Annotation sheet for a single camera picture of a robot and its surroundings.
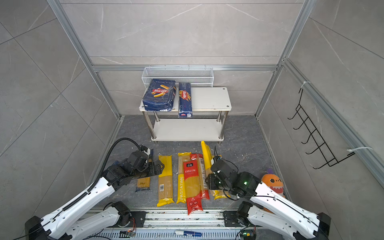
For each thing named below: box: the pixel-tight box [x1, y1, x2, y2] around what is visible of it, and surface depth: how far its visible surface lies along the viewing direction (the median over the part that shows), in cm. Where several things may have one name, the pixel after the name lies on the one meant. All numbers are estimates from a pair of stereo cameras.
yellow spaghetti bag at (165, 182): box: [157, 155, 175, 207], surface depth 83 cm
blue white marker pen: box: [174, 230, 202, 237], surface depth 70 cm
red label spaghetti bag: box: [184, 153, 210, 214], surface depth 83 cm
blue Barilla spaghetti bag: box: [178, 82, 193, 118], surface depth 76 cm
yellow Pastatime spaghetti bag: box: [176, 152, 192, 204], surface depth 87 cm
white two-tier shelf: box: [139, 87, 232, 144], surface depth 90 cm
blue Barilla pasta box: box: [142, 79, 177, 112], surface depth 76 cm
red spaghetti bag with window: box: [183, 159, 203, 216], surface depth 81 cm
